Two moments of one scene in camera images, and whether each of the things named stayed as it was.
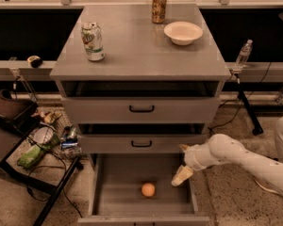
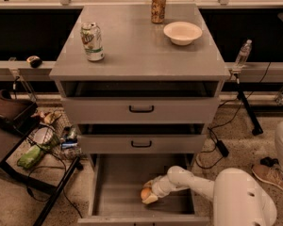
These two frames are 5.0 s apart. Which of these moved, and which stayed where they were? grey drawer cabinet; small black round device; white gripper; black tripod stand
Moved: white gripper
Stayed: small black round device; black tripod stand; grey drawer cabinet
